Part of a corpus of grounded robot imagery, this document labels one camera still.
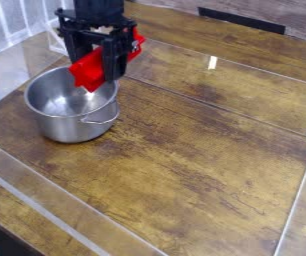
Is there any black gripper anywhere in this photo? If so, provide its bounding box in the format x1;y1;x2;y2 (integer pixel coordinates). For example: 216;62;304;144
55;0;136;82

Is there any red rectangular block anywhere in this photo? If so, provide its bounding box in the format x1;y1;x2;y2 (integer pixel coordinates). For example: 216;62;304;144
69;29;145;92

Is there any silver metal pot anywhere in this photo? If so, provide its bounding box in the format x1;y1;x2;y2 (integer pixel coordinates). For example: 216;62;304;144
24;66;120;143

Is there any clear acrylic stand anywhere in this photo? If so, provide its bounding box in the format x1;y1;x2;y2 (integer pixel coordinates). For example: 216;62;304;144
45;19;68;56

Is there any black strip on table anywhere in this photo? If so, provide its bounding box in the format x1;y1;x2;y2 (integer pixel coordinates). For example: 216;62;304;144
197;7;286;35

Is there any clear acrylic front panel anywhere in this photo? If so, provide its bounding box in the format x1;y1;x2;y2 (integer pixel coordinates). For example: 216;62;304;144
0;148;168;256

